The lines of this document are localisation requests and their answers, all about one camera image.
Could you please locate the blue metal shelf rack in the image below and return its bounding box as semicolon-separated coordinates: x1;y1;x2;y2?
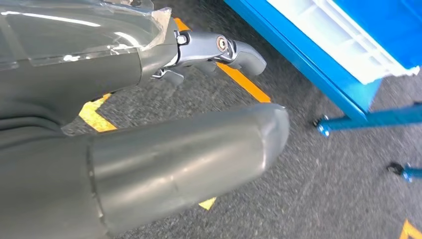
386;161;422;184
223;0;422;138

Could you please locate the white plastic crate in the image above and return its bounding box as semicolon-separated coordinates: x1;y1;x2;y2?
266;0;422;86

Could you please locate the blue plastic crate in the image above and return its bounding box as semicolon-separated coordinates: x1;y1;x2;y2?
332;0;422;71

